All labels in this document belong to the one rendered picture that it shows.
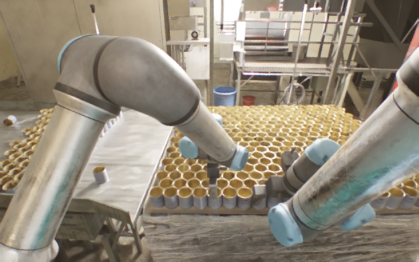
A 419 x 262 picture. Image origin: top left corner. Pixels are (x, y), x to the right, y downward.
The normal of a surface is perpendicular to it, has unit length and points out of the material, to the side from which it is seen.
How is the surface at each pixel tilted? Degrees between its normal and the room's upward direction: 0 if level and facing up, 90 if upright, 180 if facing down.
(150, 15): 90
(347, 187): 99
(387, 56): 90
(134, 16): 90
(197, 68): 90
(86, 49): 43
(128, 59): 53
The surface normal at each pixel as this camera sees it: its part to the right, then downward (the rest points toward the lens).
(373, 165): -0.77, 0.40
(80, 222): -0.04, 0.48
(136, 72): 0.24, 0.14
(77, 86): 0.12, -0.06
